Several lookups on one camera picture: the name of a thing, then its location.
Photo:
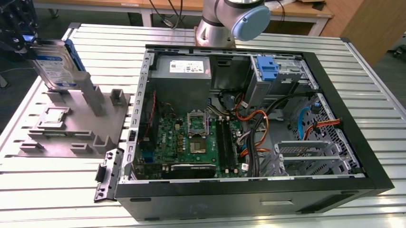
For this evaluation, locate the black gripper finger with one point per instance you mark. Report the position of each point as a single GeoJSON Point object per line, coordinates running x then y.
{"type": "Point", "coordinates": [29, 52]}

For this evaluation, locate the hard disk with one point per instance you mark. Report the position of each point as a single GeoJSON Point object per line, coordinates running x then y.
{"type": "Point", "coordinates": [54, 69]}

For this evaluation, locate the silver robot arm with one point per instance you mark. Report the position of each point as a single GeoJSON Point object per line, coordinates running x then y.
{"type": "Point", "coordinates": [215, 33]}

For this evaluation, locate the metal disk bay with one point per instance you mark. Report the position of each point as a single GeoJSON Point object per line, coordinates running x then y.
{"type": "Point", "coordinates": [300, 143]}

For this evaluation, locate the silver CPU chip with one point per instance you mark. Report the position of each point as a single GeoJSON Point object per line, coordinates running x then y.
{"type": "Point", "coordinates": [53, 116]}

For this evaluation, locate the green RAM stick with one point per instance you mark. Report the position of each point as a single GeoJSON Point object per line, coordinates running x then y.
{"type": "Point", "coordinates": [58, 135]}

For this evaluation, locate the grey parts rack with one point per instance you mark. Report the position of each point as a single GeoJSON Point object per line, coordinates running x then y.
{"type": "Point", "coordinates": [85, 128]}

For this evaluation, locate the grey power supply unit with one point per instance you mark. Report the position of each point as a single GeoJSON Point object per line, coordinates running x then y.
{"type": "Point", "coordinates": [180, 92]}

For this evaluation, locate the green motherboard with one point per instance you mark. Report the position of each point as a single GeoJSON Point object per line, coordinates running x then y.
{"type": "Point", "coordinates": [172, 152]}

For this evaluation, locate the CPU socket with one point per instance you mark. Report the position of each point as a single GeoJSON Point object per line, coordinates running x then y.
{"type": "Point", "coordinates": [200, 146]}

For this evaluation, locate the black graphics card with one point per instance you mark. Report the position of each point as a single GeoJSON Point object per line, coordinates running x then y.
{"type": "Point", "coordinates": [193, 171]}

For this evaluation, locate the RAM slot with white clips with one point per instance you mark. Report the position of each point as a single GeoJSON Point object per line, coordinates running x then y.
{"type": "Point", "coordinates": [231, 143]}
{"type": "Point", "coordinates": [223, 143]}

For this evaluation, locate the blue plastic drive latch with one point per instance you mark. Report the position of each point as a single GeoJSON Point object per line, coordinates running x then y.
{"type": "Point", "coordinates": [267, 69]}

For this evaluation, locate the metal optical drive cage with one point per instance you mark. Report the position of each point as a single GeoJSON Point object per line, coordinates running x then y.
{"type": "Point", "coordinates": [269, 92]}

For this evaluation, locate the black PC case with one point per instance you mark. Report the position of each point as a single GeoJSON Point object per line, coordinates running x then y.
{"type": "Point", "coordinates": [221, 204]}

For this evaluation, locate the wooden desk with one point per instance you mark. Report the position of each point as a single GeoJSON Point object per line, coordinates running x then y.
{"type": "Point", "coordinates": [304, 10]}

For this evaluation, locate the wooden cabinet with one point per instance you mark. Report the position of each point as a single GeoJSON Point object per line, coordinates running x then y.
{"type": "Point", "coordinates": [373, 28]}

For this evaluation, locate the black office chair base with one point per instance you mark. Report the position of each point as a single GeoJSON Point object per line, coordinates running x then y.
{"type": "Point", "coordinates": [399, 51]}

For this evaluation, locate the hinged metal rear bracket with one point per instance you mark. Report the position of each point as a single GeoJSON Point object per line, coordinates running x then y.
{"type": "Point", "coordinates": [109, 175]}

